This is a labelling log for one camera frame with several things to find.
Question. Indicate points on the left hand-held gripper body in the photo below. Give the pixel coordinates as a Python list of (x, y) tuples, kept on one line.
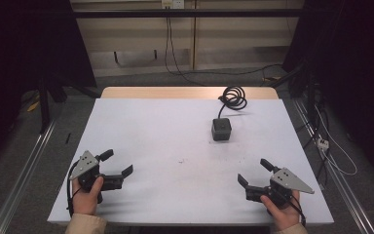
[(89, 169)]

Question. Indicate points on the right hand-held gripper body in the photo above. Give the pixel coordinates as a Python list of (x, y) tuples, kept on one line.
[(287, 182)]

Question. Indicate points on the black cube power adapter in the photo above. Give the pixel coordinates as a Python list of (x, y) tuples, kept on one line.
[(221, 130)]

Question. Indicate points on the person's left hand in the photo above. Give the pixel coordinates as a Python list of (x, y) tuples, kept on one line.
[(84, 201)]

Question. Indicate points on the person's right hand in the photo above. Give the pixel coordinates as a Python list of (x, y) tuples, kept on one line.
[(285, 216)]

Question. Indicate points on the white table mat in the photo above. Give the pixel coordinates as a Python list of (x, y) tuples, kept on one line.
[(175, 182)]

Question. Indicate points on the white power strip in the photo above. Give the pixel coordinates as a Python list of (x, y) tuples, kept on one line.
[(322, 144)]

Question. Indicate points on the black metal stand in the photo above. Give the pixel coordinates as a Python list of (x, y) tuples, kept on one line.
[(44, 107), (310, 97)]

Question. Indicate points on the dark curtain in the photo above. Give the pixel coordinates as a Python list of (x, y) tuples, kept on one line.
[(354, 65), (19, 48)]

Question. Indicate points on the black horizontal bar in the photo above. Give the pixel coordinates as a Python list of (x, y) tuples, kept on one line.
[(188, 13)]

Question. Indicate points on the aluminium floor rail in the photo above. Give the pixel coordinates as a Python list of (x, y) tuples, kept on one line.
[(22, 182), (344, 191)]

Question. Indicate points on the white wall socket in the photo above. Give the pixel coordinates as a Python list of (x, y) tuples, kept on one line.
[(172, 3)]

